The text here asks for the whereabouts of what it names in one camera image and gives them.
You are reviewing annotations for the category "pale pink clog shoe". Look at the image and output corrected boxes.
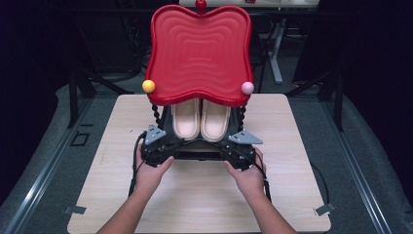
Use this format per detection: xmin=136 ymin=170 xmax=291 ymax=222
xmin=200 ymin=98 xmax=232 ymax=143

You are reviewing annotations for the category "cream clog shoe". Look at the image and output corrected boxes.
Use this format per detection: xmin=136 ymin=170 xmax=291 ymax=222
xmin=170 ymin=98 xmax=202 ymax=141

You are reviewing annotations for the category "white desk stand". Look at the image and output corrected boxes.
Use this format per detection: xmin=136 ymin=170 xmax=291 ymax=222
xmin=268 ymin=18 xmax=287 ymax=86

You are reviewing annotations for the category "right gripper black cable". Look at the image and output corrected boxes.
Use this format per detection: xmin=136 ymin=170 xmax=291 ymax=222
xmin=252 ymin=151 xmax=273 ymax=203

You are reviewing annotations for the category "person's right hand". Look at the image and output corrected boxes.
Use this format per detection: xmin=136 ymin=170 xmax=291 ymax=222
xmin=224 ymin=147 xmax=268 ymax=200

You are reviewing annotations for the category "metal floor rail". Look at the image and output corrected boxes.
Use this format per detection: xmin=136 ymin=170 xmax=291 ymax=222
xmin=319 ymin=97 xmax=394 ymax=234
xmin=2 ymin=97 xmax=95 ymax=234

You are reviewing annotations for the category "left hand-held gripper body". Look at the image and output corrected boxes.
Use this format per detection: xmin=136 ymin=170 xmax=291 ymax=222
xmin=140 ymin=124 xmax=178 ymax=169

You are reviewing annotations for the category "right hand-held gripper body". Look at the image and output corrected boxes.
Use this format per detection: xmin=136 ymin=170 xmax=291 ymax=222
xmin=223 ymin=130 xmax=264 ymax=171

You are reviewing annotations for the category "grey tape piece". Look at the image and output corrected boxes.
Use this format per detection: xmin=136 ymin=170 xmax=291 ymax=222
xmin=313 ymin=202 xmax=337 ymax=217
xmin=62 ymin=205 xmax=88 ymax=215

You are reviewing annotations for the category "black metal stand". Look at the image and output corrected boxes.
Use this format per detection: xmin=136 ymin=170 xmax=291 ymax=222
xmin=67 ymin=66 xmax=134 ymax=130
xmin=284 ymin=70 xmax=345 ymax=133

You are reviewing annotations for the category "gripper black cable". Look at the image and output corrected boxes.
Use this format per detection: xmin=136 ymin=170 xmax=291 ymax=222
xmin=252 ymin=151 xmax=273 ymax=203
xmin=128 ymin=131 xmax=148 ymax=198

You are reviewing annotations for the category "red and black shoe rack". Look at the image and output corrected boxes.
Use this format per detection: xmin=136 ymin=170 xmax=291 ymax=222
xmin=141 ymin=0 xmax=255 ymax=162

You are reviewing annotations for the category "person's left hand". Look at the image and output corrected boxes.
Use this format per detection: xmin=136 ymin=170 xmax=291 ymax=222
xmin=134 ymin=142 xmax=175 ymax=197

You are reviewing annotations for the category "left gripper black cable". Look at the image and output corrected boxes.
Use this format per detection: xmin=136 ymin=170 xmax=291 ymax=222
xmin=128 ymin=131 xmax=148 ymax=198

